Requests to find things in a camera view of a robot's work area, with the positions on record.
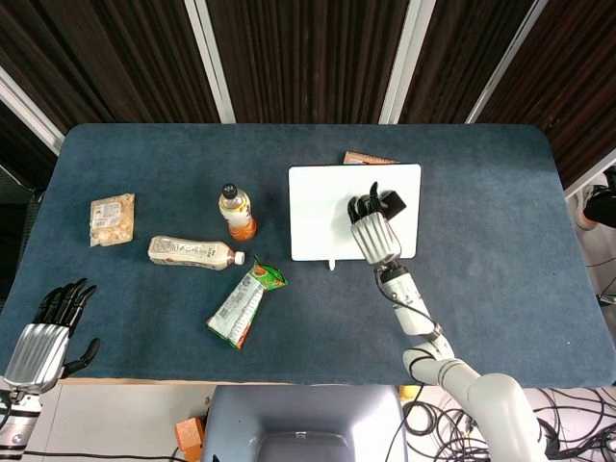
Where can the yellow object on floor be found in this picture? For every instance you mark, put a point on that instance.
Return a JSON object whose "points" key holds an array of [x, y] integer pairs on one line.
{"points": [[408, 391]]}

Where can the green white snack packet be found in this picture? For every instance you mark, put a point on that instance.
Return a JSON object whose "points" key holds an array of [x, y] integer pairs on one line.
{"points": [[245, 303]]}

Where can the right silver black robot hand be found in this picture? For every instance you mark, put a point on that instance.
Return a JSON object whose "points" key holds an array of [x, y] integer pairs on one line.
{"points": [[373, 226]]}

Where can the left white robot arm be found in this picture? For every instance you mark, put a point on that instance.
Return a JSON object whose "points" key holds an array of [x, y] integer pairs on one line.
{"points": [[14, 423]]}

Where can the clear bag of nuts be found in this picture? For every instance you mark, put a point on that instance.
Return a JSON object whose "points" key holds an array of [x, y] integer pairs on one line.
{"points": [[111, 219]]}

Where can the person's shoe white orange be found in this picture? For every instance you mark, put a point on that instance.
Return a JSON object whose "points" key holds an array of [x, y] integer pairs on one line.
{"points": [[599, 207]]}

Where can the blue table cloth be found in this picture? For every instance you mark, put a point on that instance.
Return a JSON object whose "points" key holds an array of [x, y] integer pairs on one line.
{"points": [[192, 192]]}

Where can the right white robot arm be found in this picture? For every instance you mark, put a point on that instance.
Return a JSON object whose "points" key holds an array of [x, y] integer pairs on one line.
{"points": [[447, 356]]}

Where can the beige milk tea bottle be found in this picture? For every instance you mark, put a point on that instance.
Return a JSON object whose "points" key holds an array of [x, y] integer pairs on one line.
{"points": [[190, 252]]}

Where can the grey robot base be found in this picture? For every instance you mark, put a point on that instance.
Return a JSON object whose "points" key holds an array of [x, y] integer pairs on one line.
{"points": [[303, 423]]}

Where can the small black block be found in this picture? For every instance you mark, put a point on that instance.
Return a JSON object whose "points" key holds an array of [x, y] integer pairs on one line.
{"points": [[392, 203]]}

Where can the white rectangular board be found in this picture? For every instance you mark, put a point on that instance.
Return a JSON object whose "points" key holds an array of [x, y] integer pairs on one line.
{"points": [[327, 212]]}

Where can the orange box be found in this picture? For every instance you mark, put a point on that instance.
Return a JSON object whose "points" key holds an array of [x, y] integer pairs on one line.
{"points": [[189, 434]]}

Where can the orange tea bottle black cap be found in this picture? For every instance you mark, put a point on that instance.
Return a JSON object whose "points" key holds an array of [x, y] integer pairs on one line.
{"points": [[237, 213]]}

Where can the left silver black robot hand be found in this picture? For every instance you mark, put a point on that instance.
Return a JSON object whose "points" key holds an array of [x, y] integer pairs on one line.
{"points": [[38, 349]]}

